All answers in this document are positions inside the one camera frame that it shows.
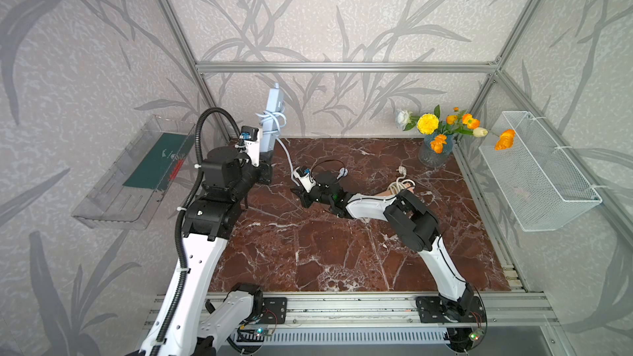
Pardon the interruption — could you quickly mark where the clear plastic wall bin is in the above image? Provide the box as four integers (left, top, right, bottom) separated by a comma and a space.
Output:
72, 115, 196, 231

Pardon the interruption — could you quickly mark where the pink power strip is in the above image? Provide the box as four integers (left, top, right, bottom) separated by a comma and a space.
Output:
376, 182, 415, 197

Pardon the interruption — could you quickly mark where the light blue power cord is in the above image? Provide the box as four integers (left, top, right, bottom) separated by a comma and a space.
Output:
255, 110, 349, 182

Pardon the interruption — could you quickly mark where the blue glass vase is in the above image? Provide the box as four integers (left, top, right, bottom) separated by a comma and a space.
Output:
418, 132, 454, 168

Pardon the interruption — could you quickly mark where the red pen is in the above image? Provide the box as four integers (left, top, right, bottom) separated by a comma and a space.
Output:
168, 158, 185, 181

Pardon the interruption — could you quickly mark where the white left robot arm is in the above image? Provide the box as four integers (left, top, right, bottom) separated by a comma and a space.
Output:
137, 107, 263, 355

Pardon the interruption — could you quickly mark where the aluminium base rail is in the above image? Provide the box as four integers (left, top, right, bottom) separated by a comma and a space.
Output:
264, 292, 560, 329

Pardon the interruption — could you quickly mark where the green booklet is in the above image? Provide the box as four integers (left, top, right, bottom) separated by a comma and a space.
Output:
124, 133, 194, 191

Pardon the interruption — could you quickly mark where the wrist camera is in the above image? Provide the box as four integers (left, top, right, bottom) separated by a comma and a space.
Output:
293, 166, 317, 193
235, 125, 260, 167

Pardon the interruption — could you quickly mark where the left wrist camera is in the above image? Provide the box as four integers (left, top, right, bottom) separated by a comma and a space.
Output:
235, 125, 260, 167

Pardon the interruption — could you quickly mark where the yellow orange flower bouquet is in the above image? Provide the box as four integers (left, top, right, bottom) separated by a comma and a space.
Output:
396, 105, 490, 138

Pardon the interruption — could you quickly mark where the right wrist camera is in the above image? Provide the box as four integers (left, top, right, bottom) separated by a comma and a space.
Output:
293, 166, 317, 193

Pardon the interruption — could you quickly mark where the blue-white power strip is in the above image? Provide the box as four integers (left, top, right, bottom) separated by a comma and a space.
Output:
257, 83, 287, 153

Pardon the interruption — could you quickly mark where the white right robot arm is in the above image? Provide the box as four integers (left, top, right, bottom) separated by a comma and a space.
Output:
291, 166, 481, 322

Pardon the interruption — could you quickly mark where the white wire mesh basket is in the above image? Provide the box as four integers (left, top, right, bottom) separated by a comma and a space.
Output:
479, 111, 603, 232

